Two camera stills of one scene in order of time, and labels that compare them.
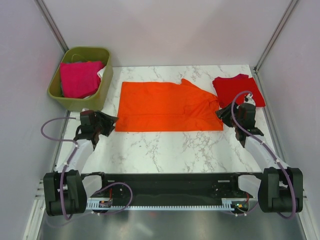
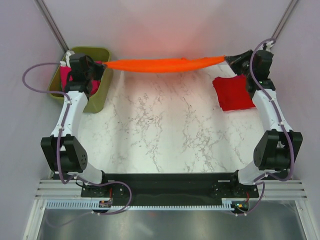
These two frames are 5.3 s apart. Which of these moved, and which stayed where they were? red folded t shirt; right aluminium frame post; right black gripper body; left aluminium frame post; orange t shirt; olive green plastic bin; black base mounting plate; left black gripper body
Moved: orange t shirt; left black gripper body; right black gripper body
Stayed: black base mounting plate; left aluminium frame post; red folded t shirt; right aluminium frame post; olive green plastic bin
